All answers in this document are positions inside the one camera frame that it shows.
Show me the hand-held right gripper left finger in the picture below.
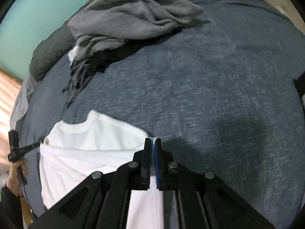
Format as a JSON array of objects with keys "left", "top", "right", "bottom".
[{"left": 27, "top": 138, "right": 152, "bottom": 229}]

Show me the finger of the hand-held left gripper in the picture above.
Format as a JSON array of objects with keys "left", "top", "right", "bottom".
[{"left": 18, "top": 141, "right": 42, "bottom": 155}]

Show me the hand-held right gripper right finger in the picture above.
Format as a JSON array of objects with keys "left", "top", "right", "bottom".
[{"left": 154, "top": 138, "right": 274, "bottom": 229}]

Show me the white long-sleeve shirt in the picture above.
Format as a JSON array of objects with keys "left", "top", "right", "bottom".
[{"left": 39, "top": 110, "right": 165, "bottom": 229}]

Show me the stack of folded grey clothes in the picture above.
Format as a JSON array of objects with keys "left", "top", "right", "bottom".
[{"left": 293, "top": 73, "right": 305, "bottom": 93}]

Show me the person's left hand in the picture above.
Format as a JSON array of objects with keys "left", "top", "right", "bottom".
[{"left": 6, "top": 159, "right": 29, "bottom": 197}]

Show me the light grey blanket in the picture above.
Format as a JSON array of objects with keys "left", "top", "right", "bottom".
[{"left": 10, "top": 74, "right": 36, "bottom": 134}]

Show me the cardboard box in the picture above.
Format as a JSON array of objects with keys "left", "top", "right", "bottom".
[{"left": 20, "top": 196, "right": 34, "bottom": 226}]

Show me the bed with blue sheet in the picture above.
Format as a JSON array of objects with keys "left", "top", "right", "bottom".
[{"left": 18, "top": 0, "right": 305, "bottom": 229}]

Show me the dark grey rolled duvet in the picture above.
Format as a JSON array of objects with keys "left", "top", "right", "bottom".
[{"left": 29, "top": 0, "right": 264, "bottom": 81}]

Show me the white garment with black trim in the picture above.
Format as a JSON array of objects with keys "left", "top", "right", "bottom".
[{"left": 67, "top": 44, "right": 80, "bottom": 62}]

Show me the crumpled grey sweatshirt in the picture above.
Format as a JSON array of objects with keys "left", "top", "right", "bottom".
[{"left": 67, "top": 0, "right": 204, "bottom": 60}]

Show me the cream tufted headboard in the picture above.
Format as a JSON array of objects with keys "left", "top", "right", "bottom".
[{"left": 262, "top": 0, "right": 303, "bottom": 29}]

